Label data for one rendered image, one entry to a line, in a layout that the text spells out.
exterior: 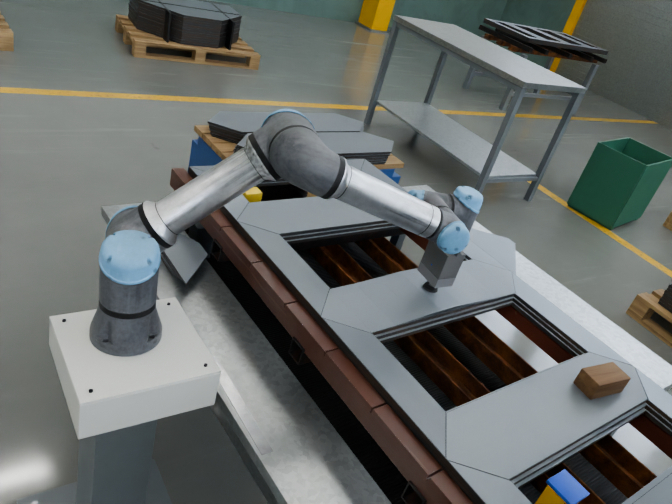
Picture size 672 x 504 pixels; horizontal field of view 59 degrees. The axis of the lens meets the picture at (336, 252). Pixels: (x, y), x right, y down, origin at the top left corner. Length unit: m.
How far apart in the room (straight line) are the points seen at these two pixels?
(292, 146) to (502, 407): 0.73
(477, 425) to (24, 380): 1.63
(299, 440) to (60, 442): 1.04
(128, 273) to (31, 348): 1.31
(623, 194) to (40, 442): 4.26
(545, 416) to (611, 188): 3.79
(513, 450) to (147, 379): 0.76
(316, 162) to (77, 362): 0.63
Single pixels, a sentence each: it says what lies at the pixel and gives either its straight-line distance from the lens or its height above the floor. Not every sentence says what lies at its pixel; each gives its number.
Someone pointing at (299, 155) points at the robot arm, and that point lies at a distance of 1.20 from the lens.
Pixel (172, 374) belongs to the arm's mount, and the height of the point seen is 0.78.
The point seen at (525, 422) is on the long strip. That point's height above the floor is 0.85.
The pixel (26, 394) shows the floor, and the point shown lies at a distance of 2.36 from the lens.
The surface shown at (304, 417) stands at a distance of 1.43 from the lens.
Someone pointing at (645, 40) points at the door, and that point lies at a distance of 10.46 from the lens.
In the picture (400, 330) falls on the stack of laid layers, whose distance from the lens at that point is 1.51.
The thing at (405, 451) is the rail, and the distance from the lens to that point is 1.25.
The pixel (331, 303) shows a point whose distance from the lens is 1.49.
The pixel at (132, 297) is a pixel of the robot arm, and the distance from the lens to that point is 1.28.
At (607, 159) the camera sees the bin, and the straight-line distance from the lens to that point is 5.11.
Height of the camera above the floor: 1.71
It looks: 30 degrees down
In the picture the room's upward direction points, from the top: 17 degrees clockwise
